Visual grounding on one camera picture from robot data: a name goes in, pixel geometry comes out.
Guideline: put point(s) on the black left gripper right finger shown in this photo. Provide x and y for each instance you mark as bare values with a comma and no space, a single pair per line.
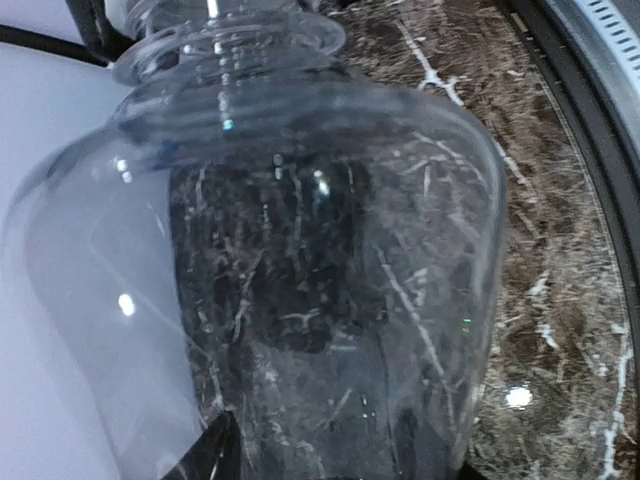
469,472

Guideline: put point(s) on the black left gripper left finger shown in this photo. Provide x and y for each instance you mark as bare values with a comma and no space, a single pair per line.
215,455

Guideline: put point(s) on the clear plastic bottle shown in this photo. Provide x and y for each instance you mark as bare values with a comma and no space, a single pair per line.
257,230

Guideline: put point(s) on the black front table rail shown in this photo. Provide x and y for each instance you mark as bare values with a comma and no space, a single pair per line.
581,100

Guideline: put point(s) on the grey slotted cable duct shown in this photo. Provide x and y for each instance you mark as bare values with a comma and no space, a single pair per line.
611,49

